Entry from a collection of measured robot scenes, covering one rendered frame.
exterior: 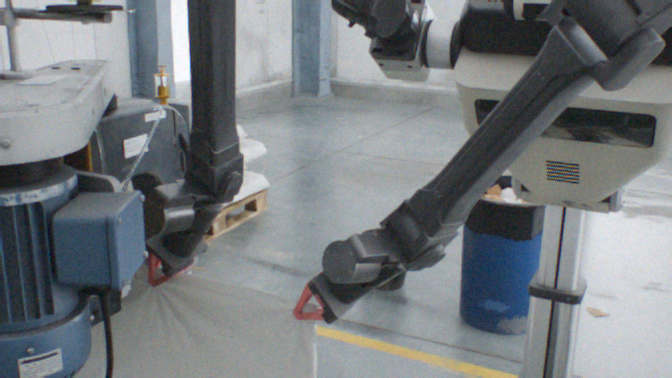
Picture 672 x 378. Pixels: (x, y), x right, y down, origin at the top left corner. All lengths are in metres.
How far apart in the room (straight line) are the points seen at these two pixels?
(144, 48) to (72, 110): 6.38
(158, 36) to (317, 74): 3.39
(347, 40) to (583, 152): 8.60
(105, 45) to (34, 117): 6.18
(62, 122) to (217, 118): 0.28
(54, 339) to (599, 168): 0.93
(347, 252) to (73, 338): 0.34
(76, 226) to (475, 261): 2.62
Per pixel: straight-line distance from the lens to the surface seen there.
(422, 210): 0.90
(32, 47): 6.37
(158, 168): 1.25
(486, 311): 3.34
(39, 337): 0.86
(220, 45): 0.94
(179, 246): 1.14
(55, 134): 0.79
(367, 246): 0.90
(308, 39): 9.79
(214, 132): 1.01
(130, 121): 1.19
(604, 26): 0.73
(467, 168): 0.84
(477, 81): 1.23
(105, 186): 0.89
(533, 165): 1.36
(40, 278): 0.85
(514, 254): 3.20
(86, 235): 0.80
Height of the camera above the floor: 1.55
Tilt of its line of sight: 16 degrees down
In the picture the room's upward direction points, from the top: 1 degrees clockwise
